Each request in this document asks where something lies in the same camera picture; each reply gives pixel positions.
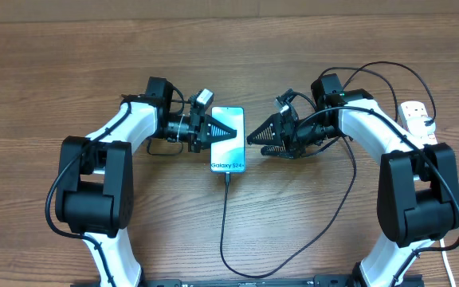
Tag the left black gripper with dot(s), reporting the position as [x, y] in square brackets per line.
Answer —
[208, 122]

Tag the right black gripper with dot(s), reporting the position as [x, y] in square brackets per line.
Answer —
[279, 125]

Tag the blue Samsung Galaxy smartphone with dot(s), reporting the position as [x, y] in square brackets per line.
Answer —
[229, 155]

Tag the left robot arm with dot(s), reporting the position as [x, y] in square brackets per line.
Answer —
[92, 197]

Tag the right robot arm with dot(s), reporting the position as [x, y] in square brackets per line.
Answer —
[418, 189]

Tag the white charger plug adapter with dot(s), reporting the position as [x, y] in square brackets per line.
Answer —
[422, 127]

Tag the white power strip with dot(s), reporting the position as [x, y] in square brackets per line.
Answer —
[410, 109]

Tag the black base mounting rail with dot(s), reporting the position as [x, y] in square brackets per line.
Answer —
[316, 281]

